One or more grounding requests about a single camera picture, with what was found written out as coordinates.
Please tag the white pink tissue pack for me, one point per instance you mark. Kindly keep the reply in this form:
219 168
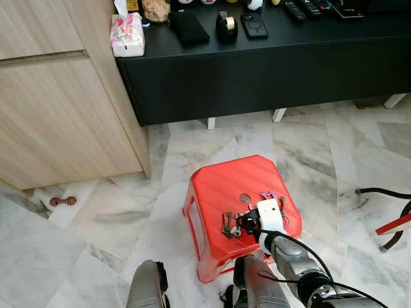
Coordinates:
127 38

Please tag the black tape dispenser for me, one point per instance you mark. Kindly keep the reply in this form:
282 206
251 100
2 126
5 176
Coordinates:
226 32

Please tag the silver robot right leg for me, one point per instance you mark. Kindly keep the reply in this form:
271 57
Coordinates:
253 285

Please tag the flat black device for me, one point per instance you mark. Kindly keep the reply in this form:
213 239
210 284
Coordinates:
254 27

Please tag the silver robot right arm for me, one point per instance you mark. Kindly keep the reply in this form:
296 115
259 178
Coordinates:
292 260

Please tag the black tv console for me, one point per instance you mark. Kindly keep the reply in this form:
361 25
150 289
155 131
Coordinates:
257 77

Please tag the jar with brown contents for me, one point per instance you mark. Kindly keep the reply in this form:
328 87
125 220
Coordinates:
156 9

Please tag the black fabric pouch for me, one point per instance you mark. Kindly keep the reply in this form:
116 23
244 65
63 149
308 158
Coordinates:
189 29

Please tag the marble-pattern folding table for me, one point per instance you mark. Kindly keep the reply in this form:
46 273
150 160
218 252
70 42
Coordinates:
395 224

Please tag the light wooden cabinet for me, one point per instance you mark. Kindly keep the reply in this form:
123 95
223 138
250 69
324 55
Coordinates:
58 109

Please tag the silver key bunch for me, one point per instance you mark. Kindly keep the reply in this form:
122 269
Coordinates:
229 226

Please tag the small red-brown dumbbell toy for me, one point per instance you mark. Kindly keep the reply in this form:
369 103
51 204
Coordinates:
63 201

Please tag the red plastic stool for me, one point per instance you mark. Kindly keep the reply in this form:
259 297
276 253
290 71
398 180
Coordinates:
225 186

